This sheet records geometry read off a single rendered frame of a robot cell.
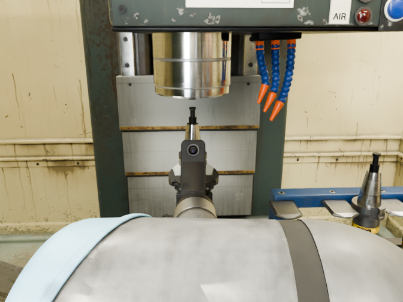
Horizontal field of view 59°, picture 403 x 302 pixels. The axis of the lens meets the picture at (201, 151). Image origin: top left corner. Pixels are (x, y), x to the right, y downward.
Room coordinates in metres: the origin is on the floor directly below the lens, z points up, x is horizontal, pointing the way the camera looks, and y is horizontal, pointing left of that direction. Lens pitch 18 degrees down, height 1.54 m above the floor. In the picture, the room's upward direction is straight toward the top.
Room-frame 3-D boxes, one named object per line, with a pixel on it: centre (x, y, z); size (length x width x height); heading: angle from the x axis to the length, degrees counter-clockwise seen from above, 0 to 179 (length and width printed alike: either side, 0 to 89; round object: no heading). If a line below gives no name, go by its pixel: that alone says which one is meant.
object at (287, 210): (0.63, -0.17, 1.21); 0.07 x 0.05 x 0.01; 3
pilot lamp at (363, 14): (0.56, -0.24, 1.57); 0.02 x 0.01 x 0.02; 93
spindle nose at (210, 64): (0.75, 0.02, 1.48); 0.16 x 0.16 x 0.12
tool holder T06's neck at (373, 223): (0.64, -0.33, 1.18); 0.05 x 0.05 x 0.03
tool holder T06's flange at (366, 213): (0.64, -0.33, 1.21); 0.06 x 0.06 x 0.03
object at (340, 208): (0.63, -0.28, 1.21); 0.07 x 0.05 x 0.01; 3
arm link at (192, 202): (0.54, 0.01, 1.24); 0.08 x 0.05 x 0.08; 93
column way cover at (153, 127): (1.20, 0.04, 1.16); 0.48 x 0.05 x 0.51; 93
